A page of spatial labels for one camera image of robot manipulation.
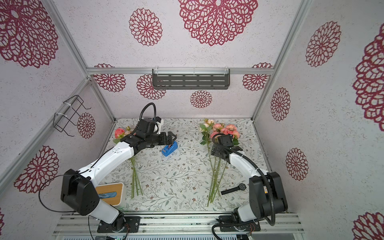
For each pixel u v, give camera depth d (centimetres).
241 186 86
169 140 73
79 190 43
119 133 102
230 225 71
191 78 94
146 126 63
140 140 60
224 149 67
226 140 71
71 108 78
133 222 75
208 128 109
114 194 79
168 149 100
